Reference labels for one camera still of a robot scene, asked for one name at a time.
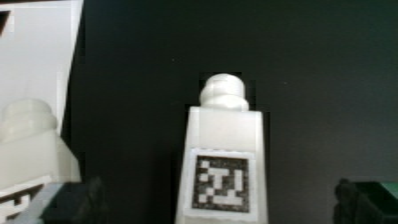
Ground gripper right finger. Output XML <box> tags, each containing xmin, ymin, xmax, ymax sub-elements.
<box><xmin>332</xmin><ymin>179</ymin><xmax>398</xmax><ymax>224</ymax></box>

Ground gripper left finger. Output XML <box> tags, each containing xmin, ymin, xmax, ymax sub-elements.
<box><xmin>41</xmin><ymin>177</ymin><xmax>108</xmax><ymax>224</ymax></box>

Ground white square tabletop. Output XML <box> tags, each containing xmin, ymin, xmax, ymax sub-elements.
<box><xmin>0</xmin><ymin>0</ymin><xmax>83</xmax><ymax>121</ymax></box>

